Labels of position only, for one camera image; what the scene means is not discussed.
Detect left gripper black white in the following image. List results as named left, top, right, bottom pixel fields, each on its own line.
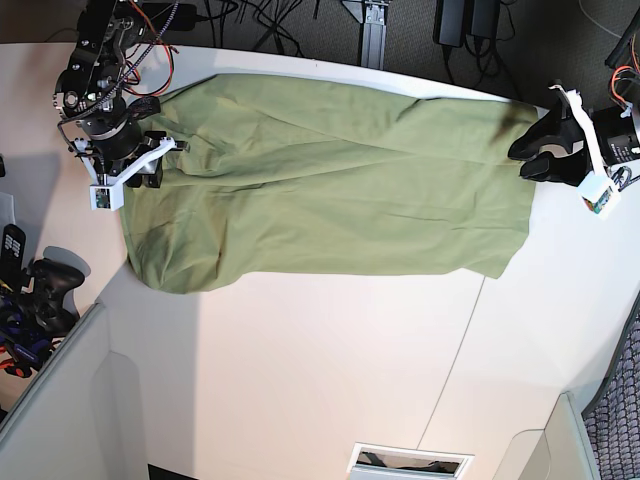
left=508, top=81, right=639, bottom=187

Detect black remote control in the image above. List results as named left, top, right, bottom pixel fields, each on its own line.
left=1, top=224, right=26, bottom=273

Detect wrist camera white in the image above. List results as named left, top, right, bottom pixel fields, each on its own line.
left=577, top=171, right=621, bottom=220
left=89, top=184, right=124, bottom=211

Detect aluminium frame post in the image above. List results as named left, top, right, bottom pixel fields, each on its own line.
left=361, top=1, right=389, bottom=70

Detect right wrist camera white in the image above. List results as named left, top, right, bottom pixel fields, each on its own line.
left=89, top=184, right=124, bottom=211

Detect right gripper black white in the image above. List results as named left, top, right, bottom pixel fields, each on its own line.
left=75, top=107, right=170, bottom=189

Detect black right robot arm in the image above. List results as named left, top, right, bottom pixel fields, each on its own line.
left=53, top=1, right=187, bottom=191

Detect white paper sheet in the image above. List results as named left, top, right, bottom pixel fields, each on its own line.
left=0, top=192, right=16, bottom=229

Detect black game controller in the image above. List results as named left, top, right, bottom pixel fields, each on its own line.
left=21, top=258, right=85, bottom=338

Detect green t-shirt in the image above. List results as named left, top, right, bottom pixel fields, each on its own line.
left=120, top=74, right=538, bottom=294

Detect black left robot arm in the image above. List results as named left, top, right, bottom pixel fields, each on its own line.
left=508, top=19, right=639, bottom=190

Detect blue orange clamp tools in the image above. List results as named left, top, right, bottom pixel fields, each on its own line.
left=1, top=296, right=55, bottom=379

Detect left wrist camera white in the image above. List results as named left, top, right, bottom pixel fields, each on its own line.
left=577, top=171, right=621, bottom=220

